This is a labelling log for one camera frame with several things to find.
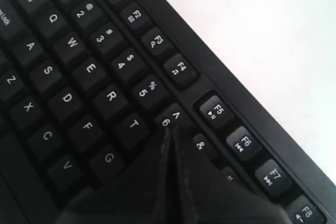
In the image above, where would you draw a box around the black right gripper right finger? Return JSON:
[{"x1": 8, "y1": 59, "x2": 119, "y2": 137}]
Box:
[{"x1": 172, "y1": 127, "x2": 291, "y2": 223}]

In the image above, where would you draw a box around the black acer keyboard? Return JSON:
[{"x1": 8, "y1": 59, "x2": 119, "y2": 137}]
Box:
[{"x1": 1, "y1": 0, "x2": 335, "y2": 223}]

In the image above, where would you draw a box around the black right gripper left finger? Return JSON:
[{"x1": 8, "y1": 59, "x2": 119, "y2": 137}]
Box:
[{"x1": 56, "y1": 129, "x2": 171, "y2": 223}]

